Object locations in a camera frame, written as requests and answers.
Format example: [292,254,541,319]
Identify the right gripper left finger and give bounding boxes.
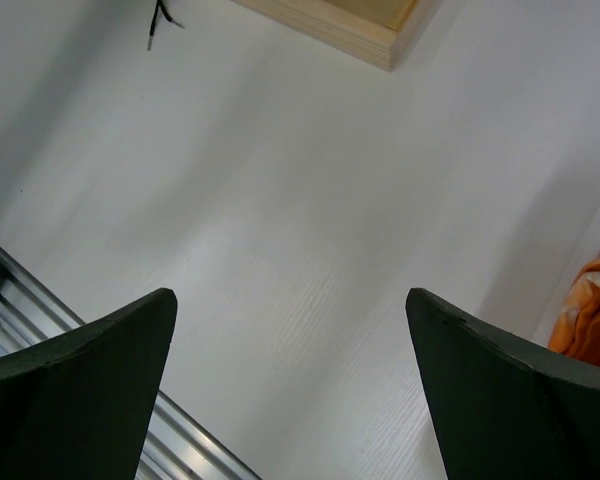
[0,288,177,479]

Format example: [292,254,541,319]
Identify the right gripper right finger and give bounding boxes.
[405,288,600,479]

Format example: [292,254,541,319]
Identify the black trousers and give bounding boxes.
[147,0,184,51]

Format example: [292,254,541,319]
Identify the orange white cloth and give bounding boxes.
[548,258,600,367]

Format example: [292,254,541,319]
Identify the wooden clothes rack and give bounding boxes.
[239,0,438,71]

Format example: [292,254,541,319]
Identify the aluminium mounting rail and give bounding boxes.
[0,247,259,480]

